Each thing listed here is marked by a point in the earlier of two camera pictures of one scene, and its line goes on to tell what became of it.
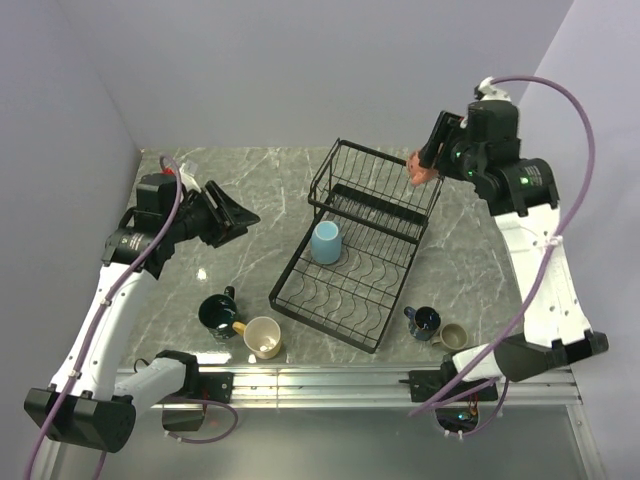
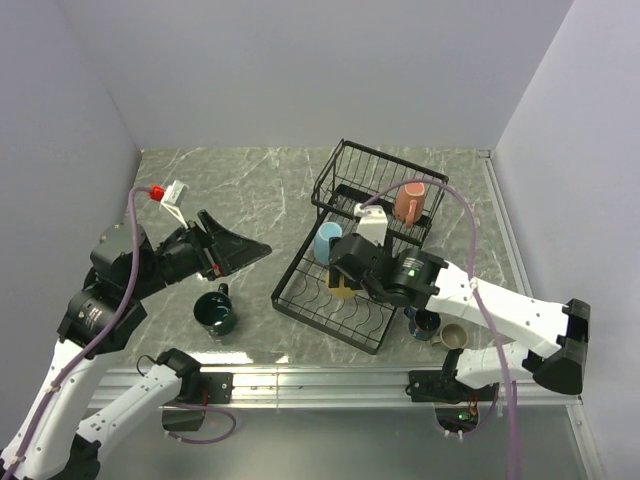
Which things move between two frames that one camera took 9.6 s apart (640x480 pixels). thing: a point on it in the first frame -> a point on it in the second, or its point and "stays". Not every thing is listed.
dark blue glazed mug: [423, 322] stays
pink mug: [417, 174] -> [409, 203]
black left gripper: [236, 217] -> [220, 253]
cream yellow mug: [262, 336] -> [340, 292]
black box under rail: [182, 420] stays
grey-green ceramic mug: [453, 336] stays
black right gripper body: [454, 153] -> [372, 289]
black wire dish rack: [370, 213] stays
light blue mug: [327, 242] stays
